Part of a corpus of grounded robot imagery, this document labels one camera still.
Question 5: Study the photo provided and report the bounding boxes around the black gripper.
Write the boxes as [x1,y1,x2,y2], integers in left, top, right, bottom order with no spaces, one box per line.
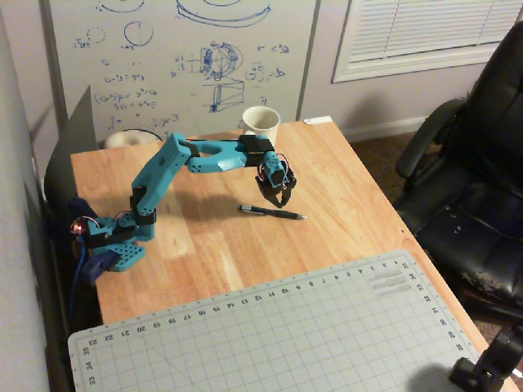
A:
[256,171,297,209]

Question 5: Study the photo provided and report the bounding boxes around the black ballpoint pen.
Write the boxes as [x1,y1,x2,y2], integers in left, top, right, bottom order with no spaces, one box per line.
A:
[238,204,308,222]

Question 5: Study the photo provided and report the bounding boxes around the white ceramic mug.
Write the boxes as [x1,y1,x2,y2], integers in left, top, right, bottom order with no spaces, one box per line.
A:
[238,105,282,146]

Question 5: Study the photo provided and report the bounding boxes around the grey gridded cutting mat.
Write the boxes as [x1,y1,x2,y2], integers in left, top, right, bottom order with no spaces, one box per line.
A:
[67,248,489,392]

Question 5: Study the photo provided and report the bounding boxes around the white round spool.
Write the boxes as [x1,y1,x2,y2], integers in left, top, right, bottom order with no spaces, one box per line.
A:
[105,129,164,150]

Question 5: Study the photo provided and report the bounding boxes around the whiteboard with blue drawings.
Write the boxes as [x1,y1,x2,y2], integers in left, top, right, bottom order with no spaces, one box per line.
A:
[39,0,322,143]

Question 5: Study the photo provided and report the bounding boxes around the dark blue table clamp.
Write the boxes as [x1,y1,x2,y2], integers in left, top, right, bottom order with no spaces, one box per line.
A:
[66,195,120,287]

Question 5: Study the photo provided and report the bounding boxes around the black leather office chair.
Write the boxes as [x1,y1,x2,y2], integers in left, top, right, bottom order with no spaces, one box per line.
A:
[393,19,523,324]

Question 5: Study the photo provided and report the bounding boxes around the dark grey flat panel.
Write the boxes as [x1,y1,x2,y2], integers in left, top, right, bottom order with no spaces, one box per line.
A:
[42,84,100,207]

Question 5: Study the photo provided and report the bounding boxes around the white window blinds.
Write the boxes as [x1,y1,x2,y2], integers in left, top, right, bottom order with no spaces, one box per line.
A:
[331,0,523,84]

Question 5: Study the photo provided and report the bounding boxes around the wrist servo wire bundle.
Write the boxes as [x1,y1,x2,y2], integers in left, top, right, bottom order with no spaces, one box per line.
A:
[257,152,293,191]

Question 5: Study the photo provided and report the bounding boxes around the blue usb cable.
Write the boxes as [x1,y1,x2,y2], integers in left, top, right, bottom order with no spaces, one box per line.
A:
[66,240,90,332]

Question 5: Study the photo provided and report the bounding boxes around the black camera stand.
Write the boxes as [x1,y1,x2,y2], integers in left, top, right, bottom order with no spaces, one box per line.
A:
[449,325,523,392]

